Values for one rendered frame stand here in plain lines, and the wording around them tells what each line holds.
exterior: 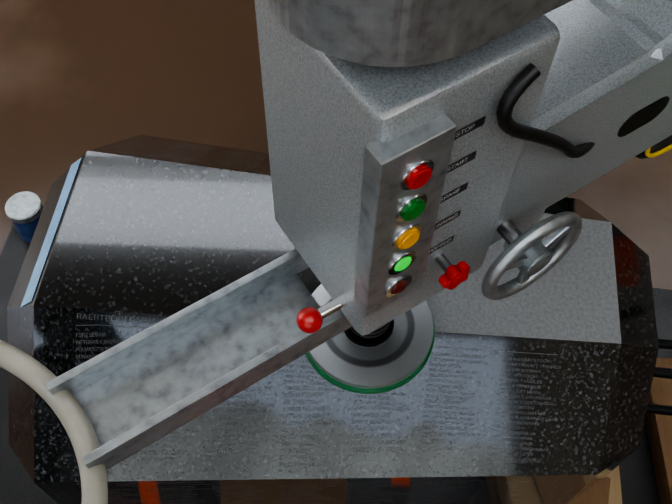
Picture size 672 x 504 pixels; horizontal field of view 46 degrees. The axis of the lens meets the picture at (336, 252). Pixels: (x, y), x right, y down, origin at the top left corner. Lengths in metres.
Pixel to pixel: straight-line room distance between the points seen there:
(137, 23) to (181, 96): 0.40
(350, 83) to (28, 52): 2.45
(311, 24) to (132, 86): 2.24
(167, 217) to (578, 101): 0.82
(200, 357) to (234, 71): 1.88
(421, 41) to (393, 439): 0.93
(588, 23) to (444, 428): 0.74
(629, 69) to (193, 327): 0.63
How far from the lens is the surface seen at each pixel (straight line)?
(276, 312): 1.09
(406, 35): 0.62
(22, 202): 2.46
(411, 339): 1.29
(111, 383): 1.08
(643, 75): 0.98
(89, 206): 1.53
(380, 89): 0.67
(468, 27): 0.64
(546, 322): 1.40
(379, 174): 0.67
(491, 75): 0.71
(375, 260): 0.79
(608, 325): 1.43
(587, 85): 0.93
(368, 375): 1.26
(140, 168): 1.56
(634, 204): 2.66
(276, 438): 1.44
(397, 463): 1.45
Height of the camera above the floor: 2.04
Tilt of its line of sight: 59 degrees down
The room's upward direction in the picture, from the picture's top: 2 degrees clockwise
